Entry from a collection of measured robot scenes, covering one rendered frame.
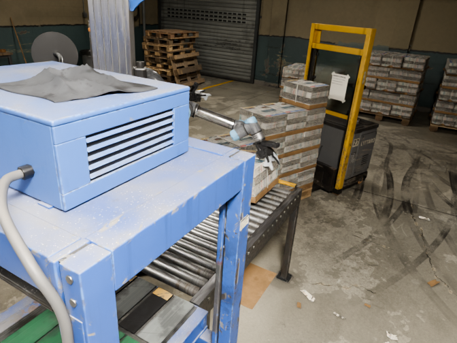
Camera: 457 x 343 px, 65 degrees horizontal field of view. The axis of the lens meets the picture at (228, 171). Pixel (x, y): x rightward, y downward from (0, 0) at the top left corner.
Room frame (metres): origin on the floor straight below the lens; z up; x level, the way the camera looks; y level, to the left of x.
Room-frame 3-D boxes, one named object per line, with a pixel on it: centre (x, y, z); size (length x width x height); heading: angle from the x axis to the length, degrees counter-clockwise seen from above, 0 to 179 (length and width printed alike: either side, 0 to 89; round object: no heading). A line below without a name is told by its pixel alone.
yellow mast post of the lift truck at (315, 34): (4.36, -0.87, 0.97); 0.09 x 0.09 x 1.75; 40
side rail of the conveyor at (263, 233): (1.77, -0.21, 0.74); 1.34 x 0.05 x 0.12; 152
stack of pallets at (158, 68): (9.90, 1.71, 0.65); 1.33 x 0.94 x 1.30; 156
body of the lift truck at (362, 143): (4.35, -1.37, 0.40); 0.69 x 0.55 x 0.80; 40
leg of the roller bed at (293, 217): (2.33, -0.51, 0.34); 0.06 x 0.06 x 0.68; 62
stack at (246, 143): (3.36, -0.20, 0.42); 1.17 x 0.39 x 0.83; 130
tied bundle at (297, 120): (3.63, -0.53, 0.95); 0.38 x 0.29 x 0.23; 39
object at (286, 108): (3.64, -0.52, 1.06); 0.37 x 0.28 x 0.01; 39
